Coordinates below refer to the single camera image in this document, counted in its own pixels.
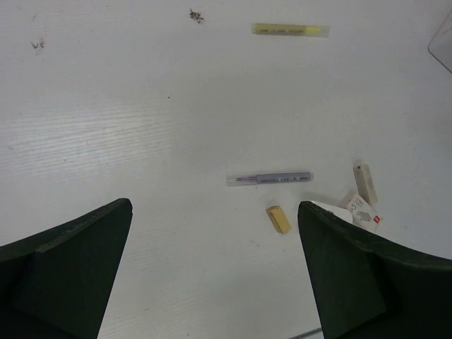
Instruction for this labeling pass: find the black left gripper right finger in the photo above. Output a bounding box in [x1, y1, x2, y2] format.
[298, 201, 451, 338]

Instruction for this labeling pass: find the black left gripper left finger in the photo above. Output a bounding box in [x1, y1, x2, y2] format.
[1, 198, 133, 338]

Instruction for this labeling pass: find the white staples box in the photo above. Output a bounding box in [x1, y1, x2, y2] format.
[340, 192, 383, 232]

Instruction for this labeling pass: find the grey white eraser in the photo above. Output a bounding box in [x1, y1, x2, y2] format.
[353, 164, 378, 205]

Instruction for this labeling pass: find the purple highlighter pen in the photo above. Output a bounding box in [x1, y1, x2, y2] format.
[226, 171, 314, 186]

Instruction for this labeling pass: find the yellow highlighter pen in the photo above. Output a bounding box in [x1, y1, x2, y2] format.
[251, 23, 330, 37]

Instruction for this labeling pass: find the yellow eraser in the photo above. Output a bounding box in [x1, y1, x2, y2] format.
[266, 206, 292, 234]

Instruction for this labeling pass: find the white divided container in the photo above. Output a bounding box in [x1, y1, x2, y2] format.
[428, 11, 452, 72]

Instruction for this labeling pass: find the aluminium front rail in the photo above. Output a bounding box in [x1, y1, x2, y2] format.
[282, 327, 324, 339]

